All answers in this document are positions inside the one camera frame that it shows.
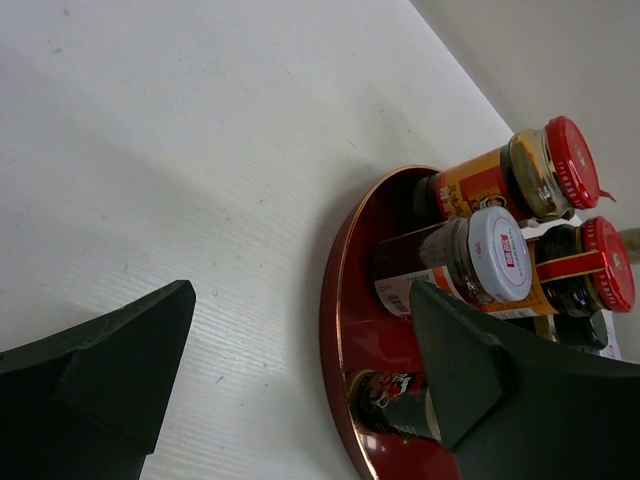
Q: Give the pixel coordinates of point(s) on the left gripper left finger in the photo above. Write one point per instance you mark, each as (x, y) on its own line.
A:
(89, 402)

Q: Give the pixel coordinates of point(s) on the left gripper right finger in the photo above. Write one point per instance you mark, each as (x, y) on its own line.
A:
(512, 405)

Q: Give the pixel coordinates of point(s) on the black cap spice bottle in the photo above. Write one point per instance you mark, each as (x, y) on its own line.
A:
(393, 403)

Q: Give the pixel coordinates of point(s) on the small dark spice bottle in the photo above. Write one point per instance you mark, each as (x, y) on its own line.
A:
(588, 334)

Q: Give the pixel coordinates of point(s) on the white lid jar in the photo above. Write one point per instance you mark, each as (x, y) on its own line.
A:
(481, 260)

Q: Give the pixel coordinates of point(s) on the red cap sauce bottle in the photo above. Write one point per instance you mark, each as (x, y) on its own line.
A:
(577, 271)
(539, 175)

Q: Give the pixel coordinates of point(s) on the red round tray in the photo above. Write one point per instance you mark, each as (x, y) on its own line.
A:
(357, 333)

